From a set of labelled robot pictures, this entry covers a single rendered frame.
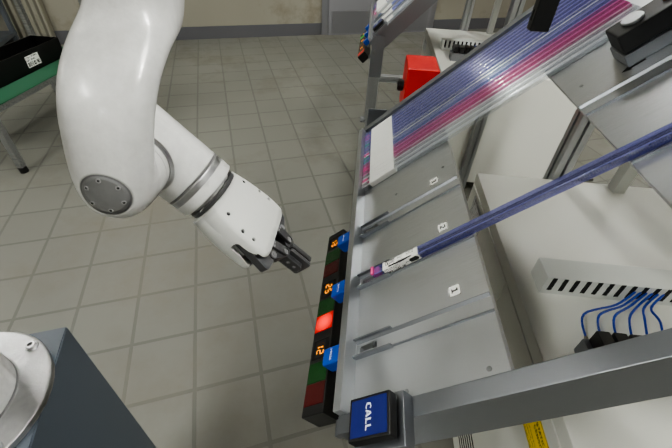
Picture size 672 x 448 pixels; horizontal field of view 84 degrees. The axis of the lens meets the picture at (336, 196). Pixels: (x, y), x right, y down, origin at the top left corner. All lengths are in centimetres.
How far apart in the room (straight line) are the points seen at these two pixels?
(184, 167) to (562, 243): 78
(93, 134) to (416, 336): 39
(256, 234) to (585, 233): 75
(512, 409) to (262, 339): 106
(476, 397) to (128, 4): 47
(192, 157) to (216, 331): 102
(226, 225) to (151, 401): 95
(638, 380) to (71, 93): 51
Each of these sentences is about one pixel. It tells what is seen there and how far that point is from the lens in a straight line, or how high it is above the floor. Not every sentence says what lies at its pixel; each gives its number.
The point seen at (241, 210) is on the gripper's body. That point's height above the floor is 87.
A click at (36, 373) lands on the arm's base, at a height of 71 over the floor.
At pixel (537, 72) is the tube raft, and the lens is 70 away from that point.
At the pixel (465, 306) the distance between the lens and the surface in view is 46.
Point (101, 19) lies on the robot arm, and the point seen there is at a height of 109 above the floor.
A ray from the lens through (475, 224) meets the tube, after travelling 50.
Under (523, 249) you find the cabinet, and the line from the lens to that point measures 89.
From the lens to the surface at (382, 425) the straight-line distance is 40.
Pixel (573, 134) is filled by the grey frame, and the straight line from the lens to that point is 109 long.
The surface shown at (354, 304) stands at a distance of 56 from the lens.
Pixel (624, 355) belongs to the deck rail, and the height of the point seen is 92.
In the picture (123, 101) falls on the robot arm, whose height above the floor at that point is 104.
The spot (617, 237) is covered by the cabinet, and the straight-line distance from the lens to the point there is 104.
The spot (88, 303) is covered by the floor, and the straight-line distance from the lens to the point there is 166.
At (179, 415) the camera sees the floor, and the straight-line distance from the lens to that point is 132.
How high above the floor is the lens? 118
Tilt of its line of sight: 39 degrees down
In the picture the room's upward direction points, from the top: 3 degrees clockwise
